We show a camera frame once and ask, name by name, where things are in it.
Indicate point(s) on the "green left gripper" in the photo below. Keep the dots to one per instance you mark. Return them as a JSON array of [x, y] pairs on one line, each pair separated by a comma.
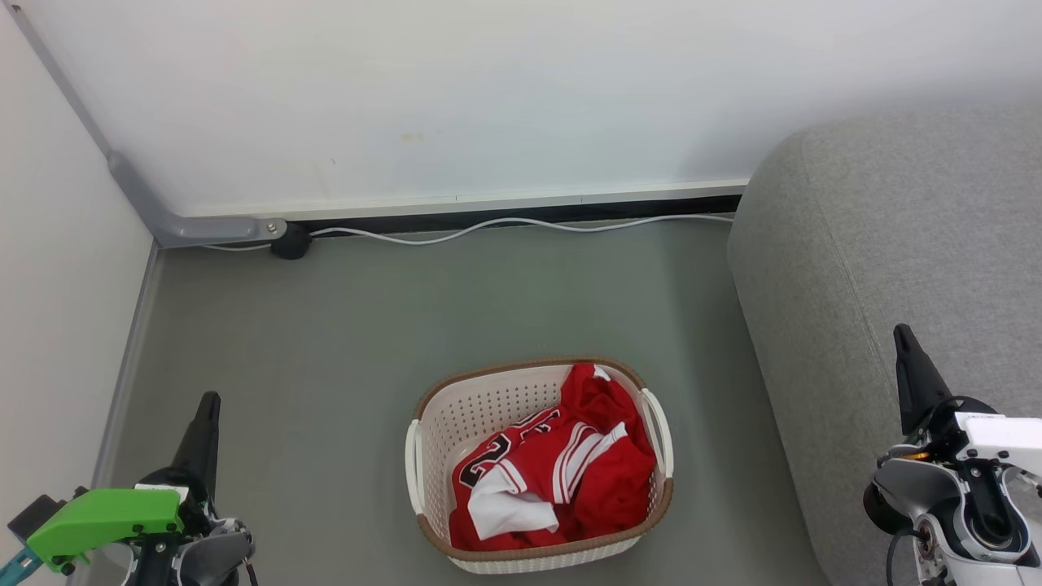
[[106, 517]]

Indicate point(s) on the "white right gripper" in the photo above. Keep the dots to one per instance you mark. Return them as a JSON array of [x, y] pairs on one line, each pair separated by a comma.
[[1001, 439]]

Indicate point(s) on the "red basketball shorts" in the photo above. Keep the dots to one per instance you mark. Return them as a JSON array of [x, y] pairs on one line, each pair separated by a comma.
[[612, 488]]

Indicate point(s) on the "red numbered basketball jersey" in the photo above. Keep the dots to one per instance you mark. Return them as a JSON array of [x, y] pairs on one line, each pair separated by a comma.
[[537, 464]]

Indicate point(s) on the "black round caster foot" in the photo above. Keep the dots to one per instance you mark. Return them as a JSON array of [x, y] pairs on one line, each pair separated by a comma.
[[291, 242]]

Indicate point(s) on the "white perforated laundry basket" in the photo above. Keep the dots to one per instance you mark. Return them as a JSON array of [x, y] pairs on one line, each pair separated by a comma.
[[488, 407]]

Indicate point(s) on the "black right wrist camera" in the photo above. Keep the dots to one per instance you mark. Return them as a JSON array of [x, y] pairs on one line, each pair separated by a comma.
[[887, 509]]

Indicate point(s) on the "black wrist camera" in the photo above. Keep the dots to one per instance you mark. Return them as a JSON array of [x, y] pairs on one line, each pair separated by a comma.
[[32, 513], [887, 509]]

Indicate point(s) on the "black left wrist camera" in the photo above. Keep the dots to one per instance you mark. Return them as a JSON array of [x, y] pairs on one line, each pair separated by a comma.
[[32, 513]]

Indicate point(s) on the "grey metal frame post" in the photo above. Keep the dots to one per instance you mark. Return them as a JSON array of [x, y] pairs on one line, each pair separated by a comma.
[[203, 231]]

